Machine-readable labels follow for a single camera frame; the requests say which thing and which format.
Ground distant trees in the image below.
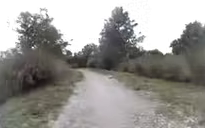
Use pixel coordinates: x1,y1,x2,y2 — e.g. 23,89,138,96
67,42,102,70

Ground tall dark tree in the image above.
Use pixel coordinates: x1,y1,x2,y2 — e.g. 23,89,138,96
97,6,146,71

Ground pale gravel path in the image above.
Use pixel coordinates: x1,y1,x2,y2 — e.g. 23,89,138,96
52,68,194,128

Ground leafy tree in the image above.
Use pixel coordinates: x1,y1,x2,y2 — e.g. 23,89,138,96
169,20,205,57
14,8,72,58

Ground dry brown bushes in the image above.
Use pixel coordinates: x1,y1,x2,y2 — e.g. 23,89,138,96
117,49,205,85
0,49,73,106

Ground grass verge with gravel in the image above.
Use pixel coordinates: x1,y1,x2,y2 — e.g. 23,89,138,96
89,68,205,128

